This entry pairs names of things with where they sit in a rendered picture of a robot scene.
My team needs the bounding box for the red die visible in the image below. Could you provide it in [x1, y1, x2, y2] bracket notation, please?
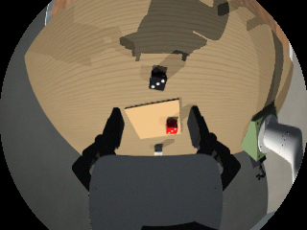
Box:
[166, 120, 178, 134]

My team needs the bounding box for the white die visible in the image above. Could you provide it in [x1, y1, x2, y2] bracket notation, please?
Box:
[154, 146, 162, 155]

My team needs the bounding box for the tan flat mat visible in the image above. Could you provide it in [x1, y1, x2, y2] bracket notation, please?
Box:
[125, 99, 180, 139]

